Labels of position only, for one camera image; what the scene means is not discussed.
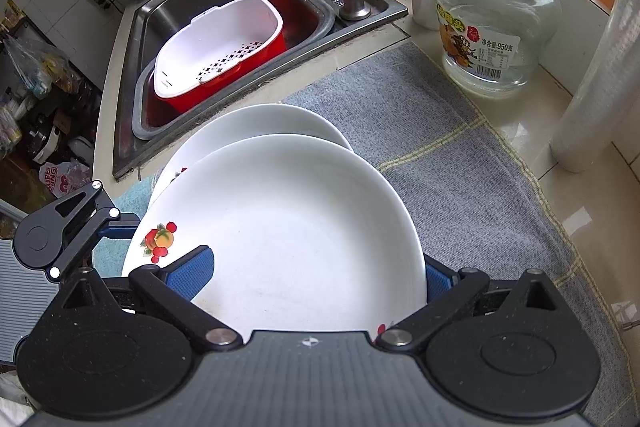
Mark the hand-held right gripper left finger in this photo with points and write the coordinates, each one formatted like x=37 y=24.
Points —
x=192 y=274

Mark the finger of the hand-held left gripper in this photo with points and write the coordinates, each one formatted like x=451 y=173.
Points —
x=117 y=233

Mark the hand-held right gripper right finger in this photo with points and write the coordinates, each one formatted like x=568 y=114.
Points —
x=440 y=282

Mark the white fruit print plate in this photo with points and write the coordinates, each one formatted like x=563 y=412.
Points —
x=260 y=122
x=300 y=227

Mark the red white plastic bag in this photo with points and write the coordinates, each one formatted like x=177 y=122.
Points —
x=65 y=179

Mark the grey blue checkered mat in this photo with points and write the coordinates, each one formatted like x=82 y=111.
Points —
x=475 y=187

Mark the person's white clothing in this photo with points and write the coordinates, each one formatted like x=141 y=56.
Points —
x=10 y=399

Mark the clear plastic bag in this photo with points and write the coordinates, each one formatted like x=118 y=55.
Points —
x=35 y=67

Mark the white plastic colander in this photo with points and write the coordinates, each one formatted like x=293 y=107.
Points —
x=220 y=37

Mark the glass jar yellow lid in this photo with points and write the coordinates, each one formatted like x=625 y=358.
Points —
x=490 y=7

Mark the wall power socket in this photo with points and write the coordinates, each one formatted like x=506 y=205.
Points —
x=101 y=1

